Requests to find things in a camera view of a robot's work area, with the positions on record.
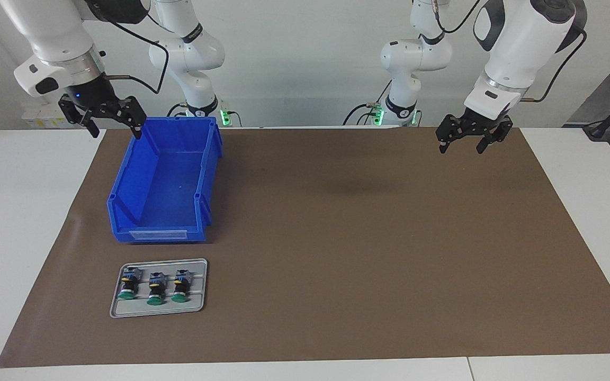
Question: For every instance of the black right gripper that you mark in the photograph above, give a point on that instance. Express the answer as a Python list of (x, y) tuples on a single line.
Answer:
[(90, 95)]

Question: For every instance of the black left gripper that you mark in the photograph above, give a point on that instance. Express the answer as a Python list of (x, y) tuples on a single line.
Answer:
[(487, 121)]

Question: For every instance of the green push button switch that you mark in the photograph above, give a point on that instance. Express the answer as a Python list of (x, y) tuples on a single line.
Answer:
[(128, 284), (155, 288), (180, 286)]

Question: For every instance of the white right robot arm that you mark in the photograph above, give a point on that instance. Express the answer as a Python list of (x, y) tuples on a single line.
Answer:
[(56, 32)]

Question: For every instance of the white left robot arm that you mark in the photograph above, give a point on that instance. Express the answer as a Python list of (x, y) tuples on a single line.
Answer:
[(522, 42)]

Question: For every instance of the white box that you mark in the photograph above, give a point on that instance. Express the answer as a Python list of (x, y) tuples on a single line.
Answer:
[(35, 114)]

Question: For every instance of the blue plastic storage bin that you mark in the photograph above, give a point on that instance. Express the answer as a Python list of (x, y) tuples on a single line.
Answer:
[(167, 185)]

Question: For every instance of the green lit control box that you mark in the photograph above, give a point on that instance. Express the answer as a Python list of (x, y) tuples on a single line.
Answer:
[(226, 116), (376, 115)]

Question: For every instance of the brown table mat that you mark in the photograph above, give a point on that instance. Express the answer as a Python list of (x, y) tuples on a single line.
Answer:
[(389, 291)]

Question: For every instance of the grey metal tray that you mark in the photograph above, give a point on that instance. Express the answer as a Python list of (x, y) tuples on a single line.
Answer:
[(199, 286)]

